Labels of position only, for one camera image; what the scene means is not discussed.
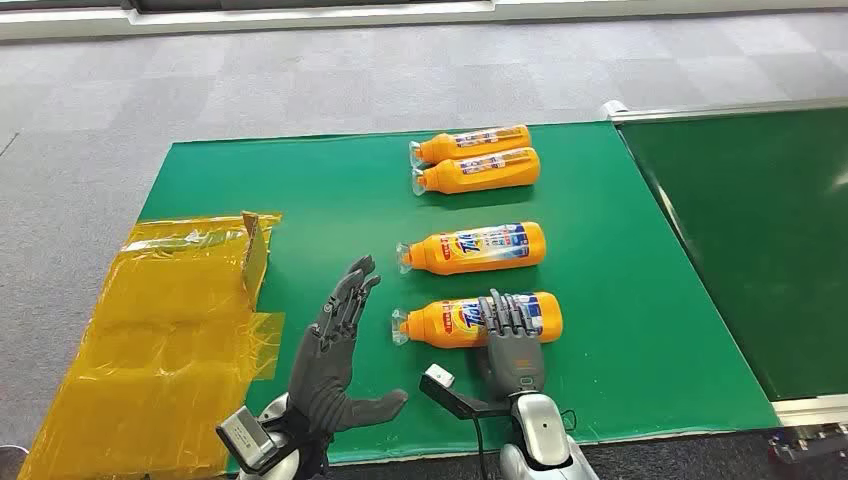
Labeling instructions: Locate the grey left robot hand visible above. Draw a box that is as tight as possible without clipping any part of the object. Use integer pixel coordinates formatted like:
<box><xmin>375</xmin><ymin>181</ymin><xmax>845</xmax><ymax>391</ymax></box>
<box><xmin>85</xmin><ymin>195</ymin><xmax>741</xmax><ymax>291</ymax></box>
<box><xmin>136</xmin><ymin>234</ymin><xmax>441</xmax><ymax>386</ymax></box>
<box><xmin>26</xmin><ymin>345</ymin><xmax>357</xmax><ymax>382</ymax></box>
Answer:
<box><xmin>285</xmin><ymin>254</ymin><xmax>409</xmax><ymax>460</ymax></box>

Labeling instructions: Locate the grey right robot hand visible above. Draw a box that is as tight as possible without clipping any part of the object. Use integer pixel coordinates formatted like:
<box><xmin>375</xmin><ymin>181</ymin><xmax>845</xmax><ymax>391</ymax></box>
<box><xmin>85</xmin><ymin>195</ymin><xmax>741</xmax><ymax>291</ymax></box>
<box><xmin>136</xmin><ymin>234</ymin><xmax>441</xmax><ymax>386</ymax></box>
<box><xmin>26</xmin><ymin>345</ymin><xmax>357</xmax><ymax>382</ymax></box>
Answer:
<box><xmin>472</xmin><ymin>288</ymin><xmax>548</xmax><ymax>400</ymax></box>

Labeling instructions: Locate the orange detergent bottle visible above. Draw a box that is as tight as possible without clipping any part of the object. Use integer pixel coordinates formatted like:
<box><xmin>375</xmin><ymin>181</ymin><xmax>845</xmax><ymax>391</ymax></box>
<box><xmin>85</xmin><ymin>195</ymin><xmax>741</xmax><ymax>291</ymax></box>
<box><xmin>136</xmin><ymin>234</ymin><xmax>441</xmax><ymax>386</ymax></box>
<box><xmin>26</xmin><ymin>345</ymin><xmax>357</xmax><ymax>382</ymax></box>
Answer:
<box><xmin>390</xmin><ymin>291</ymin><xmax>565</xmax><ymax>350</ymax></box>
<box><xmin>407</xmin><ymin>124</ymin><xmax>533</xmax><ymax>168</ymax></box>
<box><xmin>410</xmin><ymin>146</ymin><xmax>543</xmax><ymax>197</ymax></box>
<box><xmin>396</xmin><ymin>221</ymin><xmax>549</xmax><ymax>278</ymax></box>

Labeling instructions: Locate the yellow film wrapped cardboard box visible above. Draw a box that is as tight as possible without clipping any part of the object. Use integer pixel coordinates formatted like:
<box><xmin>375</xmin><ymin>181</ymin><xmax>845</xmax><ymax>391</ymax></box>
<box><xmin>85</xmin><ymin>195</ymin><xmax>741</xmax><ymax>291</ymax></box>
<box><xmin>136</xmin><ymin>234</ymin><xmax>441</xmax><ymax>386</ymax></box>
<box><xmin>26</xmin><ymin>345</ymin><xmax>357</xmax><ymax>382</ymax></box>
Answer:
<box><xmin>16</xmin><ymin>210</ymin><xmax>287</xmax><ymax>480</ymax></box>

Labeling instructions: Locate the dark green framed conveyor table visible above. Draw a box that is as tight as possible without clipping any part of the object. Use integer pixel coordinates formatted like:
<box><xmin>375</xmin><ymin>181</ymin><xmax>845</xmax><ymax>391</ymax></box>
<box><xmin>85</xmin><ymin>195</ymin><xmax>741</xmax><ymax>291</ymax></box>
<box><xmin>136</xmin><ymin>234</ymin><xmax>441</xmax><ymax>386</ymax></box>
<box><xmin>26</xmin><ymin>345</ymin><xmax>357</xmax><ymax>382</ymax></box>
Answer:
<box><xmin>601</xmin><ymin>97</ymin><xmax>848</xmax><ymax>429</ymax></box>

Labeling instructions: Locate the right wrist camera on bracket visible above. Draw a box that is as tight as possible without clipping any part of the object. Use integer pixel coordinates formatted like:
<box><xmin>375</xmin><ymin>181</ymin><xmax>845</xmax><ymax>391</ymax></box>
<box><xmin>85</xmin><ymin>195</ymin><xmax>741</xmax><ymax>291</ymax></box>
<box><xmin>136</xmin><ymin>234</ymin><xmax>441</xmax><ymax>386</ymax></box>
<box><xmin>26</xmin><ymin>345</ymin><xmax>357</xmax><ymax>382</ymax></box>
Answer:
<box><xmin>418</xmin><ymin>362</ymin><xmax>513</xmax><ymax>423</ymax></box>

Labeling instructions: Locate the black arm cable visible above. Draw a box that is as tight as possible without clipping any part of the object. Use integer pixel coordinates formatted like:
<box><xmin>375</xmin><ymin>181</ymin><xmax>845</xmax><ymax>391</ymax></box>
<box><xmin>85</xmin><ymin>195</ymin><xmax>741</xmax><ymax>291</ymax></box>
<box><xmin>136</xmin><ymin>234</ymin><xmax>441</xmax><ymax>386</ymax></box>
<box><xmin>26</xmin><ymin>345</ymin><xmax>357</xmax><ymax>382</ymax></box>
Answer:
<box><xmin>471</xmin><ymin>415</ymin><xmax>493</xmax><ymax>480</ymax></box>

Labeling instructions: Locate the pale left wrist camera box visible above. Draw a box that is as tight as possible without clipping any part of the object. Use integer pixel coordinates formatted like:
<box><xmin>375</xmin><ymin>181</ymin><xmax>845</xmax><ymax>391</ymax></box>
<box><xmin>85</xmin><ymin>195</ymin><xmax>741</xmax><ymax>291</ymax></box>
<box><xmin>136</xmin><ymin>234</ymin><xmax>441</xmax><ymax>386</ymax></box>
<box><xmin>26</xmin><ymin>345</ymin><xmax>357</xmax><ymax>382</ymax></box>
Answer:
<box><xmin>215</xmin><ymin>405</ymin><xmax>281</xmax><ymax>476</ymax></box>

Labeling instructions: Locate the dark metal frame piece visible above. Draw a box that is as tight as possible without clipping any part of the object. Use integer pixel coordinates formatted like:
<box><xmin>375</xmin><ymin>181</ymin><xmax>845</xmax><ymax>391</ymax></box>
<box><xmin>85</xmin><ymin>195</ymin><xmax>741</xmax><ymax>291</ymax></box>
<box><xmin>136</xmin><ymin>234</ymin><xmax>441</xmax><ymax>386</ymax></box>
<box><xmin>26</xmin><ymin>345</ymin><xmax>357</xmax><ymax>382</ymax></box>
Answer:
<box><xmin>767</xmin><ymin>423</ymin><xmax>848</xmax><ymax>466</ymax></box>

